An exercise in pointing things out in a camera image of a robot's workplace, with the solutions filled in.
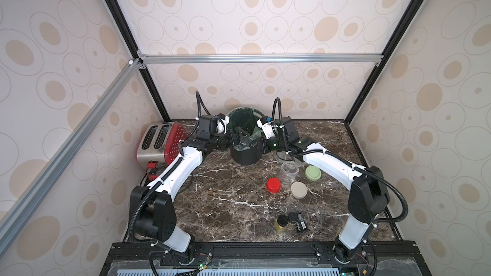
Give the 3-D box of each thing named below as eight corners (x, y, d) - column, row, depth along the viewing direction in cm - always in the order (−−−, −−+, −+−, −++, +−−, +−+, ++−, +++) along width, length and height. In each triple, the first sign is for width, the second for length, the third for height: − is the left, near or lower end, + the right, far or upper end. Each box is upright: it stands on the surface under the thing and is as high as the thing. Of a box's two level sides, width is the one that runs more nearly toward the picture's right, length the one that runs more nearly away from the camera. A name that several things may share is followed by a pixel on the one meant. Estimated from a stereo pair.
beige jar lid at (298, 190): (291, 198, 90) (292, 196, 89) (289, 183, 95) (290, 181, 94) (307, 198, 90) (309, 196, 89) (305, 183, 95) (305, 181, 94)
